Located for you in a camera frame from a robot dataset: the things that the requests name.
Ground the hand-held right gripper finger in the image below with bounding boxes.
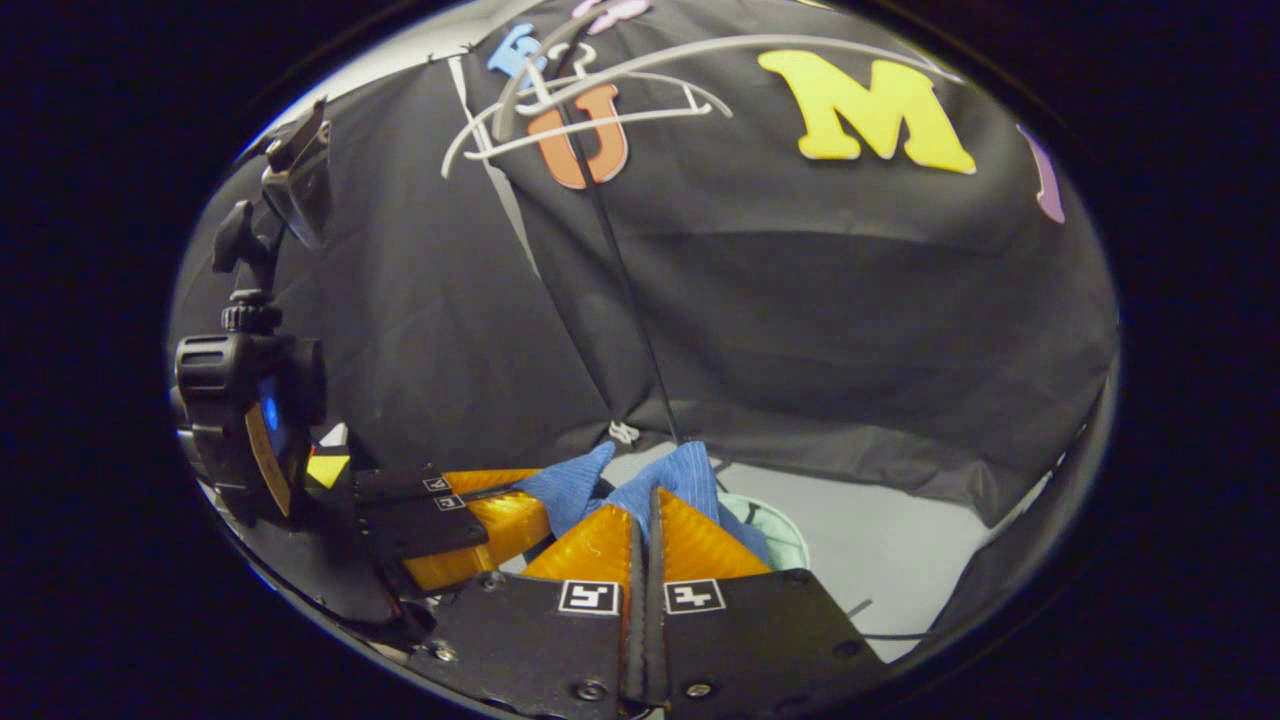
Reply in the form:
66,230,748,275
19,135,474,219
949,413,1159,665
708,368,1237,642
645,487,889,716
408,503,646,716

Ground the blue corduroy jacket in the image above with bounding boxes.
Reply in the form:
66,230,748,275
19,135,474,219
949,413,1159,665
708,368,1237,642
515,440,773,566

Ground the green laundry hamper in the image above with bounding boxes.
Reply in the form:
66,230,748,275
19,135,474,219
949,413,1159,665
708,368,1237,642
718,490,811,573

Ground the black clothes rack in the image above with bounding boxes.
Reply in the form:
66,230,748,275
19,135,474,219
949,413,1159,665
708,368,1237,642
550,20,686,448

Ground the white plastic clothes hanger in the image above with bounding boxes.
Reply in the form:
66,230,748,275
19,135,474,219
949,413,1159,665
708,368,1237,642
490,10,963,141
440,68,734,181

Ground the black backdrop cloth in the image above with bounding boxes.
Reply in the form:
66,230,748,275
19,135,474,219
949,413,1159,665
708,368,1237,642
170,0,1121,531

